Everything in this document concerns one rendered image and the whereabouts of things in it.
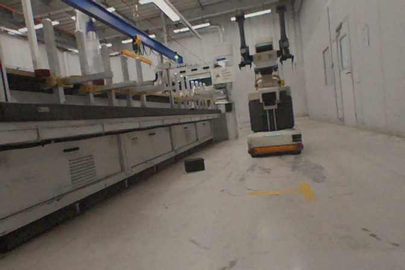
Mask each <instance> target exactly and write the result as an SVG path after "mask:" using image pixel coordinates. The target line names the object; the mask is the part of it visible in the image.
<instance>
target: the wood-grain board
mask: <svg viewBox="0 0 405 270"><path fill-rule="evenodd" d="M5 70H6V73H7V76H12V77H21V78H28V79H31V80H40V81H43V79H41V78H37V77H35V74H34V72H31V71H23V70H19V69H12V68H8V67H5ZM149 95H153V96H162V97H167V98H169V96H168V94H164V93H156V92H154V93H149Z"/></svg>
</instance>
